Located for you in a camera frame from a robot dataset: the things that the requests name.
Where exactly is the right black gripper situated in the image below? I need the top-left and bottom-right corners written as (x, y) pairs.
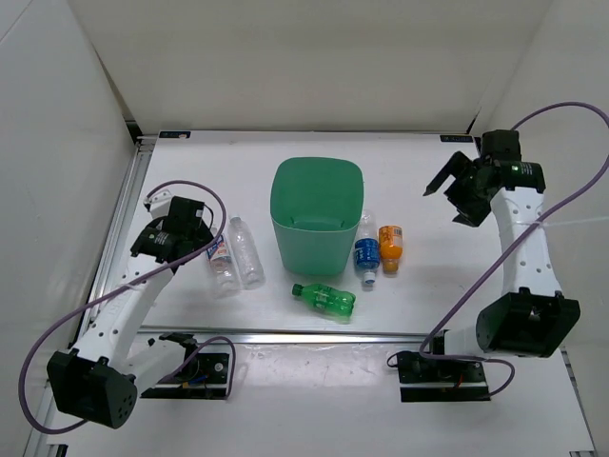
top-left (423, 151), bottom-right (492, 228)

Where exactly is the clear bottle red blue label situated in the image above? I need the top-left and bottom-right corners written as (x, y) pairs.
top-left (206, 227), bottom-right (240, 298)

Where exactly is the clear plastic bottle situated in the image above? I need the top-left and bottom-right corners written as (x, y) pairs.
top-left (228, 215), bottom-right (265, 289)

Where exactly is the orange juice bottle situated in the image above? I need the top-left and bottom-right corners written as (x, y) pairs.
top-left (378, 225), bottom-right (403, 274)

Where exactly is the blue label plastic bottle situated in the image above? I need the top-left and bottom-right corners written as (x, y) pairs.
top-left (353, 209), bottom-right (380, 289)

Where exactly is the green plastic bottle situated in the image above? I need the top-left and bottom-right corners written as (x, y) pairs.
top-left (291, 284), bottom-right (356, 323)

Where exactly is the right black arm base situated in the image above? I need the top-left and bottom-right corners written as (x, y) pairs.
top-left (386, 327), bottom-right (490, 403)

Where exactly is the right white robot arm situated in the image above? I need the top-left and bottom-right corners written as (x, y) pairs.
top-left (425, 129), bottom-right (580, 381)

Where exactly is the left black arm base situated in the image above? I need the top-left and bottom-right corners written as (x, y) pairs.
top-left (140, 332), bottom-right (237, 400)

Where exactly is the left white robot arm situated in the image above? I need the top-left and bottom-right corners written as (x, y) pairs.
top-left (47, 196), bottom-right (212, 428)

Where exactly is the green plastic bin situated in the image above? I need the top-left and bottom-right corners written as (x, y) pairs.
top-left (270, 157), bottom-right (363, 276)

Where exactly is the blue sticker right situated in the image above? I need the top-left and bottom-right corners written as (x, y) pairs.
top-left (440, 134), bottom-right (474, 143)

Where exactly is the blue sticker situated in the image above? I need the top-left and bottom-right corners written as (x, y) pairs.
top-left (440, 134), bottom-right (474, 143)
top-left (158, 130), bottom-right (191, 139)

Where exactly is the blue sticker left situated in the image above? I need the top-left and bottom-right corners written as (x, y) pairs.
top-left (158, 130), bottom-right (191, 139)

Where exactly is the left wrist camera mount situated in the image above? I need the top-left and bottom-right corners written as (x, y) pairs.
top-left (143, 189), bottom-right (173, 217)

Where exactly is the aluminium table rail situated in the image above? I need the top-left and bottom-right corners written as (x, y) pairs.
top-left (139, 326), bottom-right (425, 345)

